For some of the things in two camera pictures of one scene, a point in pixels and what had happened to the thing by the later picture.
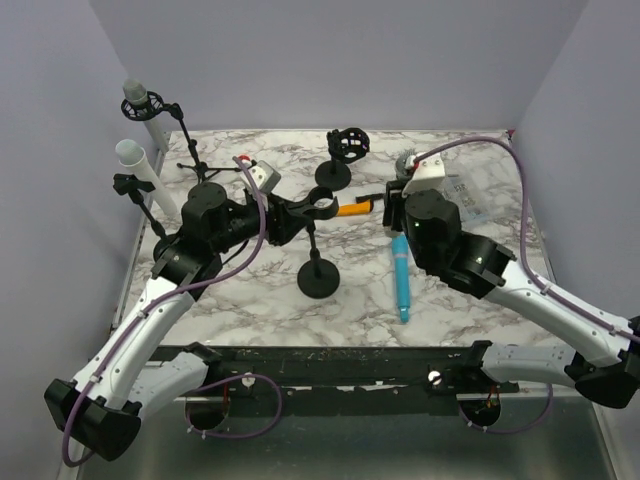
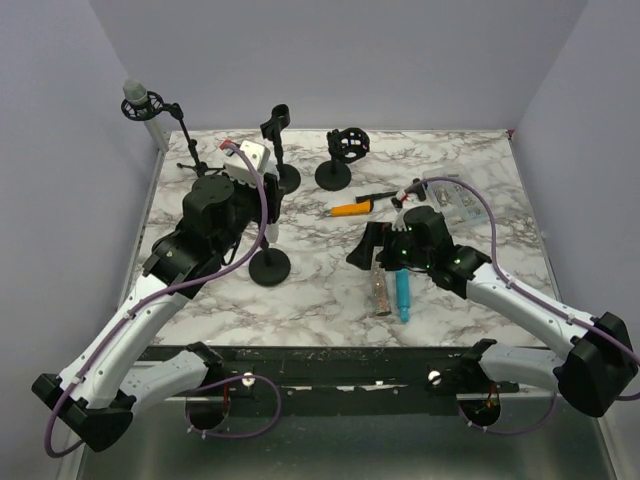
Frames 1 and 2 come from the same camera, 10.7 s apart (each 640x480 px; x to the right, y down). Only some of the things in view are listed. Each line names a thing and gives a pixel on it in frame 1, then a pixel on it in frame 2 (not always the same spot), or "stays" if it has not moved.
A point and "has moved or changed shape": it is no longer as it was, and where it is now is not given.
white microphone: (131, 154) has moved or changed shape
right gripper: (395, 201) to (376, 235)
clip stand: (129, 184) to (269, 266)
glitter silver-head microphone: (406, 163) to (382, 303)
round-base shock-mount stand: (344, 146) stays
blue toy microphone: (401, 260) stays
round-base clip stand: (318, 278) to (289, 175)
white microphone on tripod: (136, 92) stays
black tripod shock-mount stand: (151, 109) stays
